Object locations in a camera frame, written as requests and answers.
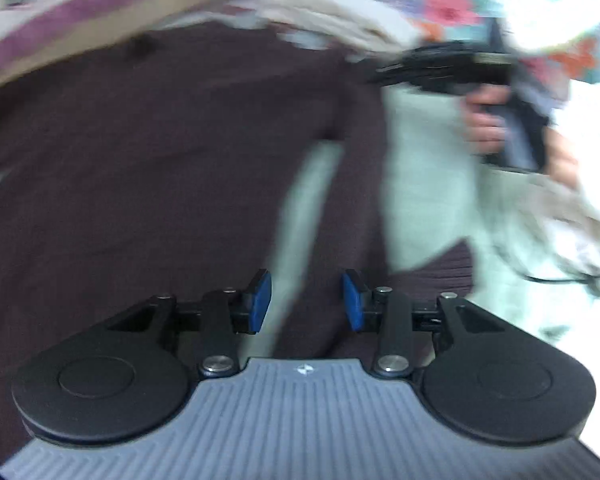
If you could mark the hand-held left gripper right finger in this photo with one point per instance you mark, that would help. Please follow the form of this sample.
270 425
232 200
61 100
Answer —
352 302

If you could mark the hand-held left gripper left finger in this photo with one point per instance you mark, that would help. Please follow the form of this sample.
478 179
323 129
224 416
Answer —
260 302

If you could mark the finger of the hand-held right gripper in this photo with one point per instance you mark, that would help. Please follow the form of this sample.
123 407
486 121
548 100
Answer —
395 72

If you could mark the dark brown knit sweater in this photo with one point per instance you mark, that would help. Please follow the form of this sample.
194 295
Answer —
154 185

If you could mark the person's right forearm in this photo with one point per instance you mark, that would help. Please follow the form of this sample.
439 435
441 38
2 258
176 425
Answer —
564 160

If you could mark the person's right hand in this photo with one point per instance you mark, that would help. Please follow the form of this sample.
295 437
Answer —
485 127

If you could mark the cream cloth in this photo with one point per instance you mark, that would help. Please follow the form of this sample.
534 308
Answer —
340 15

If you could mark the pale green cloth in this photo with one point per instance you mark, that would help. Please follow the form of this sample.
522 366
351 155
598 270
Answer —
425 185

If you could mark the white garment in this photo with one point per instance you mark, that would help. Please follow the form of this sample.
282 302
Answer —
575 210

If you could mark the bear print blanket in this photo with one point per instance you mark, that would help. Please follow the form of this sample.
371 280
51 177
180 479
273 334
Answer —
79 5

